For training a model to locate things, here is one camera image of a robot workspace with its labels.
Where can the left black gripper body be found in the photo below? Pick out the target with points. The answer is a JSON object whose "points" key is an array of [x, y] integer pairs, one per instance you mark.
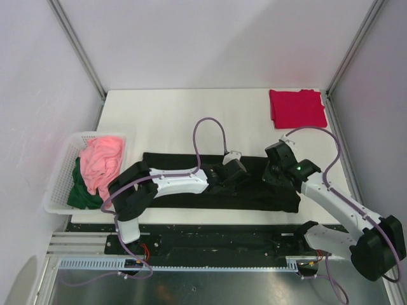
{"points": [[229, 186]]}

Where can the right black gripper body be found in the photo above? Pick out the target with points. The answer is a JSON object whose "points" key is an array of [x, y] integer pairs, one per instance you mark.
{"points": [[271, 173]]}

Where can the black t-shirt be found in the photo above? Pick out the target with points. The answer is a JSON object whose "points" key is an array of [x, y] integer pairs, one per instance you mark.
{"points": [[254, 194]]}

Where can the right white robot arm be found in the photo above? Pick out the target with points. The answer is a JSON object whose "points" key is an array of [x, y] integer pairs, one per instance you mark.
{"points": [[374, 244]]}

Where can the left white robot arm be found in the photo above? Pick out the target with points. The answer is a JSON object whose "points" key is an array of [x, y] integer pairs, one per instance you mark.
{"points": [[135, 189]]}

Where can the folded red t-shirt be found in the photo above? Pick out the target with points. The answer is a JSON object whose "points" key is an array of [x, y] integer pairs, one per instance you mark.
{"points": [[294, 109]]}

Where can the pink t-shirt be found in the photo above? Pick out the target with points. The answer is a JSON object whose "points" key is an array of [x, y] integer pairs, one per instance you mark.
{"points": [[100, 163]]}

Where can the green t-shirt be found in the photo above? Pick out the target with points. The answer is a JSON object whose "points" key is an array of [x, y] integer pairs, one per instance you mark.
{"points": [[79, 197]]}

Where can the white plastic basket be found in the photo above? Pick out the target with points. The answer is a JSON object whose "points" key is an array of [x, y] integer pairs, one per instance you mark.
{"points": [[61, 180]]}

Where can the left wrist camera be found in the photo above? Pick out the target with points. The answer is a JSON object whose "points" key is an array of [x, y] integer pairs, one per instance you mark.
{"points": [[230, 156]]}

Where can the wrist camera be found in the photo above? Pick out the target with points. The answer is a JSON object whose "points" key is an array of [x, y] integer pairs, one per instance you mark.
{"points": [[230, 156], [289, 142]]}

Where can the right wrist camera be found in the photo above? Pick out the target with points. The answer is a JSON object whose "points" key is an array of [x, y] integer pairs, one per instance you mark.
{"points": [[289, 142]]}

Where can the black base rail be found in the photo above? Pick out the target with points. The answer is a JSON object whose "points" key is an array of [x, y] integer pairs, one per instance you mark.
{"points": [[210, 246]]}

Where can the right aluminium frame post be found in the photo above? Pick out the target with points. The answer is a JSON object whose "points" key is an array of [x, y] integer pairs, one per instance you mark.
{"points": [[365, 28]]}

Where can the aluminium frame post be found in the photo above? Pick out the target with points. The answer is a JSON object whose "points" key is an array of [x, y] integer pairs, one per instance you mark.
{"points": [[365, 28], [76, 45]]}

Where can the left aluminium frame post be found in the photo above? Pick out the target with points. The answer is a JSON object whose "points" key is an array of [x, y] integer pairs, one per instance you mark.
{"points": [[76, 45]]}

